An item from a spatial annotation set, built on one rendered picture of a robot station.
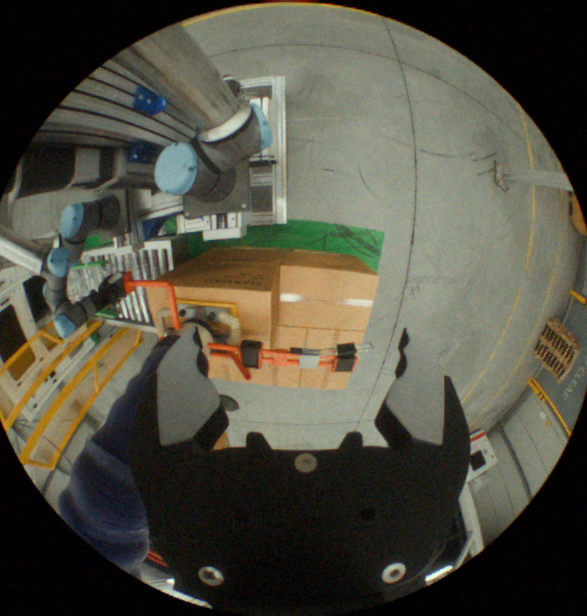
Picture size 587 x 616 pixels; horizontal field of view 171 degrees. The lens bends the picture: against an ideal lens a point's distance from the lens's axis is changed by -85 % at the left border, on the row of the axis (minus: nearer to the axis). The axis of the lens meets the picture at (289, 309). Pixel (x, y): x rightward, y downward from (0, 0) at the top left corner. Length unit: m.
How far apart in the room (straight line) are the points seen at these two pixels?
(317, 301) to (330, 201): 0.84
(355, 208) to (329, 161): 0.44
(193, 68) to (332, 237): 1.54
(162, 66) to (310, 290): 1.15
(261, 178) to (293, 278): 0.74
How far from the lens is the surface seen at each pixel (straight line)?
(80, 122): 0.50
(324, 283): 1.16
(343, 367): 0.76
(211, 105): 0.36
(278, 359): 0.73
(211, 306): 0.81
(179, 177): 0.44
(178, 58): 0.32
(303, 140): 1.75
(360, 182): 1.73
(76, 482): 0.54
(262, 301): 0.77
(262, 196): 1.45
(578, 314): 8.93
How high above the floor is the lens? 1.63
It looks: 62 degrees down
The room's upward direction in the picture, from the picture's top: 175 degrees counter-clockwise
